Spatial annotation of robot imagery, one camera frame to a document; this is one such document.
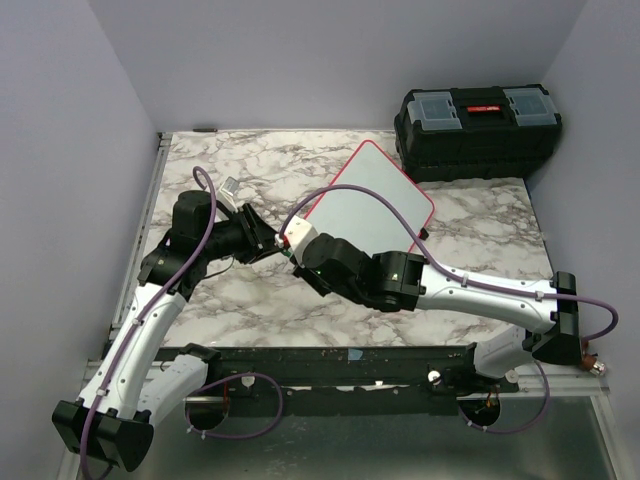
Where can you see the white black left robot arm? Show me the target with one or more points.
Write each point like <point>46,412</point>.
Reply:
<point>114,417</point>

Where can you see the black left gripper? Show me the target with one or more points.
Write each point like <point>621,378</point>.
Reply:
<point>259,235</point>

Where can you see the pink framed whiteboard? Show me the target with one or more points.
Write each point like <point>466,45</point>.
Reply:
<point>362,219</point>

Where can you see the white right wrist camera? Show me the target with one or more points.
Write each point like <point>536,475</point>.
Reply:
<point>299,233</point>

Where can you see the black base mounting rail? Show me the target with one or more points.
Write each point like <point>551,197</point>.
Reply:
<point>321,382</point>

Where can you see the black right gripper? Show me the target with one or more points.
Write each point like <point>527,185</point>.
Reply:
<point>299,271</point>

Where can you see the black plastic toolbox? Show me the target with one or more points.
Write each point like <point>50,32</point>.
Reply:
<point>486,133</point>

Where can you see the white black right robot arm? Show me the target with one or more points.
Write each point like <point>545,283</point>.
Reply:
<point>543,327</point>

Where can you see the blue tape piece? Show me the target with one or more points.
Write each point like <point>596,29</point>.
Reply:
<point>354,354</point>

